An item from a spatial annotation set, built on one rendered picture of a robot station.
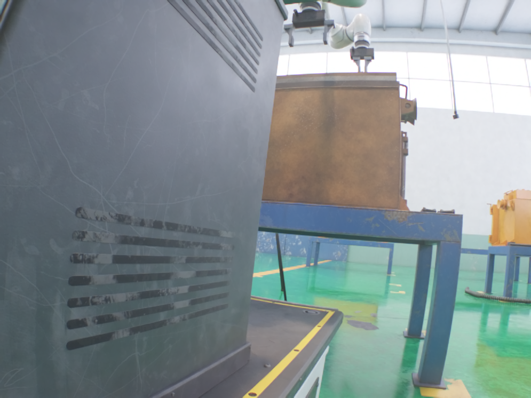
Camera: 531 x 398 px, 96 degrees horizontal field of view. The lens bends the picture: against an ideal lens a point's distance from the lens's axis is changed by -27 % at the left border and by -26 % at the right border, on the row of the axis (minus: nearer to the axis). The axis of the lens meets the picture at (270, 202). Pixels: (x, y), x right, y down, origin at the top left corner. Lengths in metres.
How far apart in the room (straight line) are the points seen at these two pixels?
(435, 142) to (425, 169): 1.07
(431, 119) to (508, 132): 2.95
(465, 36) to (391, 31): 2.92
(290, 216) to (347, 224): 0.22
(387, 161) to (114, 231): 1.27
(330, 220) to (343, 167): 0.31
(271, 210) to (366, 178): 0.43
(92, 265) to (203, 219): 0.12
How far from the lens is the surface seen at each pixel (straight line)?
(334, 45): 1.92
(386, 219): 1.14
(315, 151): 1.43
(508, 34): 14.18
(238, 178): 0.33
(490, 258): 4.61
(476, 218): 11.15
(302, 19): 1.27
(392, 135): 1.42
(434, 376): 1.25
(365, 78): 1.64
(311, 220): 1.18
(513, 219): 4.32
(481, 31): 13.87
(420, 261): 1.83
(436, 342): 1.21
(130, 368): 0.24
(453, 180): 11.12
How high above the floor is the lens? 0.49
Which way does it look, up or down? 7 degrees up
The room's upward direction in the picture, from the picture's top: 6 degrees clockwise
